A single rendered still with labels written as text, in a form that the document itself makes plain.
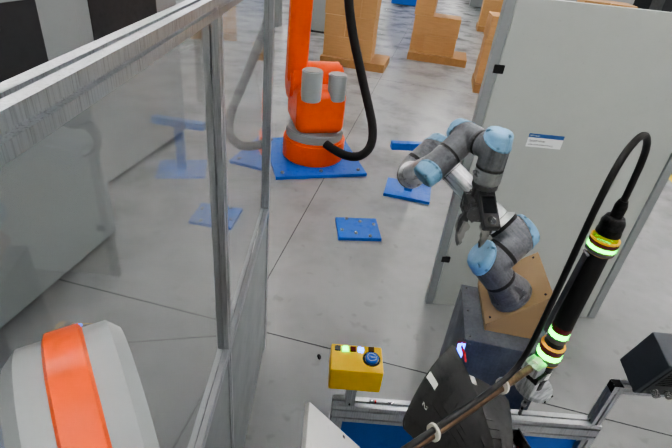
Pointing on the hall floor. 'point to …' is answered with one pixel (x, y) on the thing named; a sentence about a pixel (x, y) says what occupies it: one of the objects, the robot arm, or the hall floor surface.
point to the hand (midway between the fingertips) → (469, 244)
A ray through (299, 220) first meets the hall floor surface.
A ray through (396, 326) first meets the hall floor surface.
